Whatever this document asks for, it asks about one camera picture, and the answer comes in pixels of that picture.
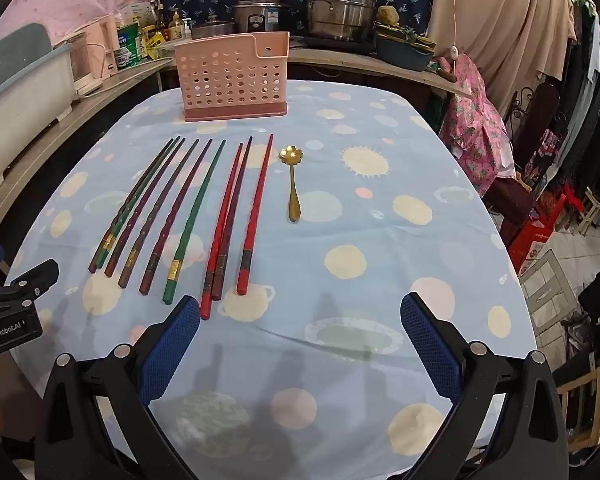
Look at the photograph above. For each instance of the yellow packet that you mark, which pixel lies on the yellow packet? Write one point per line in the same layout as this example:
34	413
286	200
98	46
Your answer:
152	42

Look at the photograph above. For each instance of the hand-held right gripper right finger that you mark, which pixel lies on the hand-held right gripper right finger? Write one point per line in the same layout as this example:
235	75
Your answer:
430	345

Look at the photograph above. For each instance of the steel steamer pot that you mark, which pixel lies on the steel steamer pot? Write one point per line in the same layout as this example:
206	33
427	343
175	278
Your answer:
345	5

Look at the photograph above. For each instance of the maroon chopstick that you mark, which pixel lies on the maroon chopstick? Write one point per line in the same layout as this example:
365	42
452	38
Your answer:
162	210
180	210

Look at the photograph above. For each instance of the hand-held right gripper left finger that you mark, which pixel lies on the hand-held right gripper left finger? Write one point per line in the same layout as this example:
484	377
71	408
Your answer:
170	350

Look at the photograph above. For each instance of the red cardboard box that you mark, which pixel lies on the red cardboard box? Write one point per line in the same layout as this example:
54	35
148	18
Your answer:
535	235

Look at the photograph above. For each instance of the pink perforated utensil holder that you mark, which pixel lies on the pink perforated utensil holder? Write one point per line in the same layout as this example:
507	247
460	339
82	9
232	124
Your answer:
230	80

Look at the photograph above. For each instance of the blue bowl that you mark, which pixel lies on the blue bowl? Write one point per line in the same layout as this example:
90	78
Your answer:
402	57

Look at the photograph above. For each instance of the red chopstick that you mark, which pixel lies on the red chopstick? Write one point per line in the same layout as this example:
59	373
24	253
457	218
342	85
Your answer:
222	230
256	210

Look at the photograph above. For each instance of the blue planet print tablecloth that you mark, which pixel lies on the blue planet print tablecloth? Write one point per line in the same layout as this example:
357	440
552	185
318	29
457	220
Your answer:
330	240

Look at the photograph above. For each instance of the pink pineapple print garment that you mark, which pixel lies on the pink pineapple print garment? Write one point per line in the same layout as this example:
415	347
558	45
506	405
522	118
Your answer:
472	120

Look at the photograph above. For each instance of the dark metal chair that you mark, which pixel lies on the dark metal chair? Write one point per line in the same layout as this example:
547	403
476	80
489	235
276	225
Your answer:
545	110

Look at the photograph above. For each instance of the small pot with glass lid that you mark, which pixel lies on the small pot with glass lid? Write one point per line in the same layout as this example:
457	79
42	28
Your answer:
212	29

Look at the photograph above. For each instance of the green tin can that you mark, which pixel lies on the green tin can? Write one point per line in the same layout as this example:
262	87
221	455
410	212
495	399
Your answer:
129	45

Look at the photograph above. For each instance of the tan loofah sponge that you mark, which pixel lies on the tan loofah sponge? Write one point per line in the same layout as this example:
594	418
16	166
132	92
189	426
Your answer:
389	15

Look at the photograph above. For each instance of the pink electric kettle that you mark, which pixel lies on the pink electric kettle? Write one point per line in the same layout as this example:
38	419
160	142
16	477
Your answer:
105	40

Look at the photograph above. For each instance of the beige curtain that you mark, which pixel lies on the beige curtain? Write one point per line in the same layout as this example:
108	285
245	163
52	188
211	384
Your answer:
505	20

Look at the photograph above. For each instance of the green chopstick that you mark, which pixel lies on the green chopstick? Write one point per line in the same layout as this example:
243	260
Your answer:
134	210
197	220

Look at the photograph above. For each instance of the steel rice cooker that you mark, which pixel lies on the steel rice cooker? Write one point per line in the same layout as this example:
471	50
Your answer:
260	15

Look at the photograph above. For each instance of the gold flower spoon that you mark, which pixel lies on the gold flower spoon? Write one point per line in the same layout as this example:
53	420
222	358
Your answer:
294	195

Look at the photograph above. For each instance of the black induction cooktop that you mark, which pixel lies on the black induction cooktop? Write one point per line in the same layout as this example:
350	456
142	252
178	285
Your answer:
325	42

